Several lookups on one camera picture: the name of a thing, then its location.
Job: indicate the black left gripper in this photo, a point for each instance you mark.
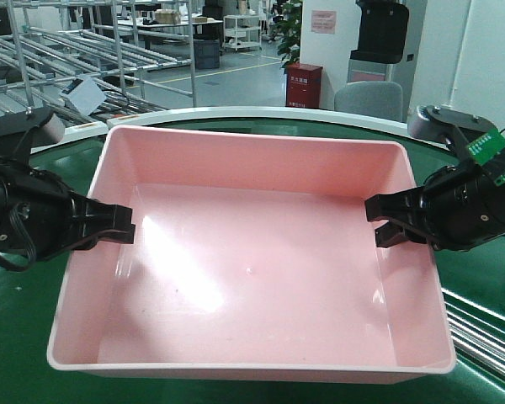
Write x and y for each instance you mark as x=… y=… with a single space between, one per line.
x=39 y=215

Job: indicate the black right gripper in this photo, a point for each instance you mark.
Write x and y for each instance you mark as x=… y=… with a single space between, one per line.
x=463 y=209

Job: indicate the pink plastic bin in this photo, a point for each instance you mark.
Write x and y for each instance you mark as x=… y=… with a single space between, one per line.
x=253 y=260

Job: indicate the white shelf cart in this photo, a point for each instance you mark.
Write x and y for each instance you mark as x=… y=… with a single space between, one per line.
x=241 y=32

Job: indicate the white outer conveyor rim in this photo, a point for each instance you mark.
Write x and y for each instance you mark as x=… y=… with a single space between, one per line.
x=88 y=130

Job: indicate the green circuit board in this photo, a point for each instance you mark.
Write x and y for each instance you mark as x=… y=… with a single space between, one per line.
x=488 y=151

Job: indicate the grey fabric chair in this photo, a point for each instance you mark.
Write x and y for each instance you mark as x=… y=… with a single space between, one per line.
x=377 y=99

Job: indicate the grey box on rack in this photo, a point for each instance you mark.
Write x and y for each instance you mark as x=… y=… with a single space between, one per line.
x=83 y=95

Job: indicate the steel transfer rollers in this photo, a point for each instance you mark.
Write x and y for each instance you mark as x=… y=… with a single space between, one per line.
x=478 y=340

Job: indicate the red fire cabinet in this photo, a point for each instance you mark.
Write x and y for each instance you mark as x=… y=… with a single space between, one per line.
x=303 y=85

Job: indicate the metal roller rack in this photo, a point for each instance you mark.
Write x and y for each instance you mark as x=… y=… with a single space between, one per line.
x=140 y=53

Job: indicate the green potted plant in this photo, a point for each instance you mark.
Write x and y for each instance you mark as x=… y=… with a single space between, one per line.
x=287 y=27

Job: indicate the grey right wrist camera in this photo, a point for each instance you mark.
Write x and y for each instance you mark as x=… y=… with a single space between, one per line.
x=447 y=126

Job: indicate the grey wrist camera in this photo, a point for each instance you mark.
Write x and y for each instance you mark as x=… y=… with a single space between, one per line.
x=447 y=126
x=47 y=126

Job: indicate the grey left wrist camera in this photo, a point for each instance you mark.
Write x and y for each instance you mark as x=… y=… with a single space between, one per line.
x=47 y=126

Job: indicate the black wall dispenser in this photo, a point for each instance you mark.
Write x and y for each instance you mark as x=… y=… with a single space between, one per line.
x=382 y=32

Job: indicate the pink wall notice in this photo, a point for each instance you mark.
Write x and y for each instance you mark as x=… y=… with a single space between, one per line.
x=323 y=22

